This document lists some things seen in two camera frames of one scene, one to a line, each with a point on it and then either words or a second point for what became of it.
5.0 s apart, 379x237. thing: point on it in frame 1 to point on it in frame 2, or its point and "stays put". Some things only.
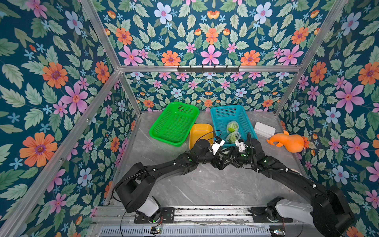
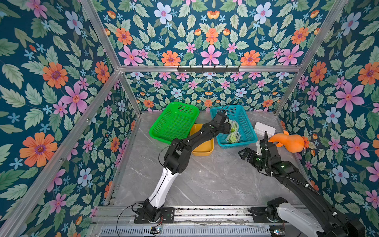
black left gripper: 219,166 to 227,128
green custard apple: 233,137 stays put
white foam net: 231,137 stays put
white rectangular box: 264,130 stays put
